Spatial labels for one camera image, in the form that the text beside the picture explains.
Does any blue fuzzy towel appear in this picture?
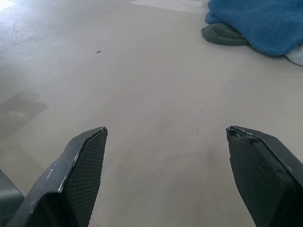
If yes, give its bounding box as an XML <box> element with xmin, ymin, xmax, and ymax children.
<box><xmin>205</xmin><ymin>0</ymin><xmax>303</xmax><ymax>57</ymax></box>

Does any dark green cloth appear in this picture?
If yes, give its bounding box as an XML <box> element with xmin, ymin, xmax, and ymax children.
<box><xmin>201</xmin><ymin>23</ymin><xmax>250</xmax><ymax>47</ymax></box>

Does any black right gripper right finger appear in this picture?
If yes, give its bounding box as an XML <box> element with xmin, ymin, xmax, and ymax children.
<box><xmin>226</xmin><ymin>125</ymin><xmax>303</xmax><ymax>227</ymax></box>

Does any light grey cloth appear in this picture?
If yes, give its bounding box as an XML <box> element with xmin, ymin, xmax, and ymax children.
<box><xmin>284</xmin><ymin>43</ymin><xmax>303</xmax><ymax>67</ymax></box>

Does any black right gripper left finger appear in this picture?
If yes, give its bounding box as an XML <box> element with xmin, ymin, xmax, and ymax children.
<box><xmin>5</xmin><ymin>126</ymin><xmax>108</xmax><ymax>227</ymax></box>

